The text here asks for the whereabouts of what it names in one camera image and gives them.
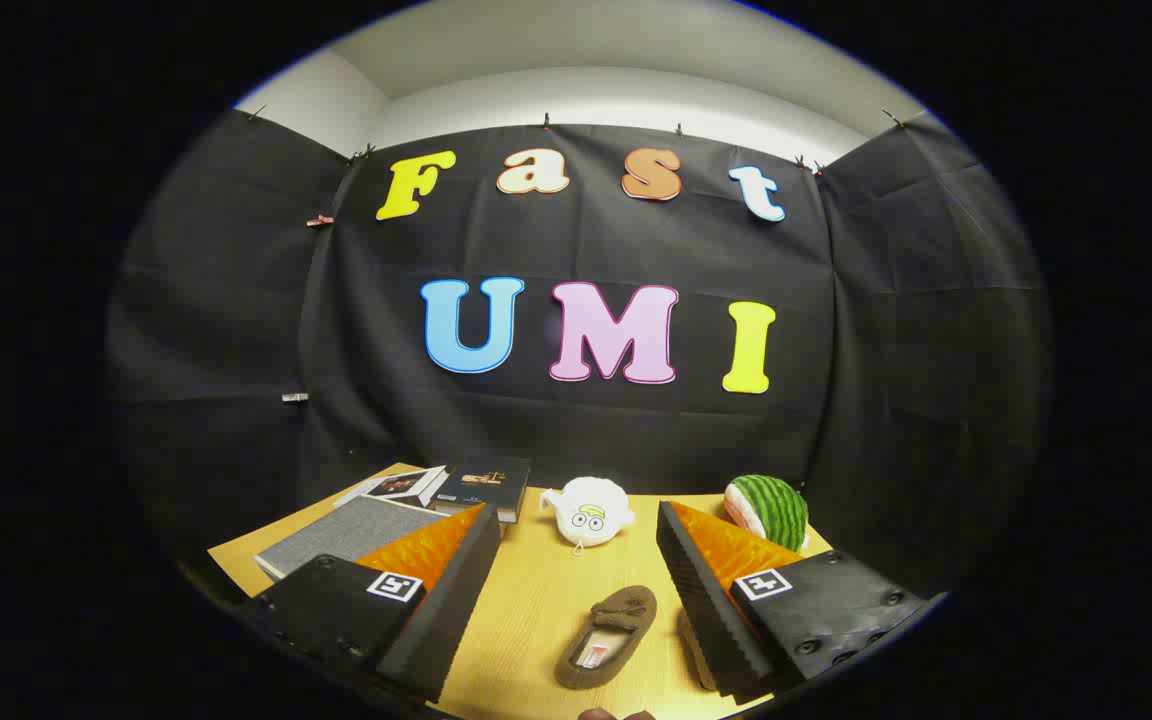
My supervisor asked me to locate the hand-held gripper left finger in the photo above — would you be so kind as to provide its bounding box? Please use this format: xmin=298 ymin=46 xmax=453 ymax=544
xmin=236 ymin=503 xmax=503 ymax=704

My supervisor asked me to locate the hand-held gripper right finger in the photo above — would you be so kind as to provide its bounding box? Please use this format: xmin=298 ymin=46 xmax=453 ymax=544
xmin=656 ymin=500 xmax=947 ymax=706

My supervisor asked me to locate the brown fuzzy shoe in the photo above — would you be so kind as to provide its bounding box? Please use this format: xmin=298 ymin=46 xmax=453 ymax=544
xmin=554 ymin=585 xmax=659 ymax=691
xmin=676 ymin=610 xmax=722 ymax=693

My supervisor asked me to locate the grey fabric storage box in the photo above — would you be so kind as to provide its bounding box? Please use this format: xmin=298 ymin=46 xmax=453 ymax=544
xmin=254 ymin=495 xmax=452 ymax=583

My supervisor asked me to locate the watermelon slice plush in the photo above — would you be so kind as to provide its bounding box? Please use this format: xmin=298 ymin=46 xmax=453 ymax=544
xmin=723 ymin=474 xmax=810 ymax=553

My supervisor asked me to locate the dark cover book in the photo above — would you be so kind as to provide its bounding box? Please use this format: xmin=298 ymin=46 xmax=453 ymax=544
xmin=431 ymin=458 xmax=534 ymax=524

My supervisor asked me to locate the white portrait cover book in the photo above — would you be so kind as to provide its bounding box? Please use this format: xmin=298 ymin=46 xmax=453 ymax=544
xmin=334 ymin=465 xmax=449 ymax=509

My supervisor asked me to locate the white cartoon face plush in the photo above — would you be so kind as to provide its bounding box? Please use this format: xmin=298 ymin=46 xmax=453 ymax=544
xmin=539 ymin=476 xmax=637 ymax=556

